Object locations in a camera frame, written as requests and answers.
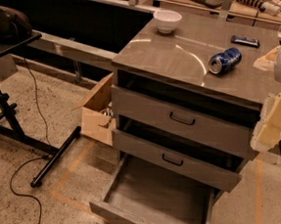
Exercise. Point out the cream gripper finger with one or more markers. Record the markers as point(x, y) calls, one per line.
point(267, 133)
point(266, 62)

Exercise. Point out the blue pepsi can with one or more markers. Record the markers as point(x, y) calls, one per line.
point(224, 61)

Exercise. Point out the grey top drawer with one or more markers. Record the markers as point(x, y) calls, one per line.
point(201, 128)

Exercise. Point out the grey drawer cabinet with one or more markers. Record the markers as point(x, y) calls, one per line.
point(174, 68)

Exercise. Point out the grey middle drawer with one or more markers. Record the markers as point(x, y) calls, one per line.
point(210, 174)

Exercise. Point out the grey open bottom drawer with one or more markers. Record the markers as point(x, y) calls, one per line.
point(145, 193)

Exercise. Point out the black and white power strip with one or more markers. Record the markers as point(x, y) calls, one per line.
point(263, 6)

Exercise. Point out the white bowl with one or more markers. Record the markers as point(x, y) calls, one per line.
point(166, 21)

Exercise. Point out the wooden background table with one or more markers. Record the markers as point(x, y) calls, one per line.
point(240, 13)

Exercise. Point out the cardboard box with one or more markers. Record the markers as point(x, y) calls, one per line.
point(96, 120)

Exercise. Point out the dark bag on stand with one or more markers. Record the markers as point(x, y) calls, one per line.
point(14, 25)

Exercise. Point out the black metal stand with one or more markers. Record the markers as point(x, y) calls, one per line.
point(10, 127)

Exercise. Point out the grey metal rail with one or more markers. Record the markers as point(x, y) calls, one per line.
point(73, 50)

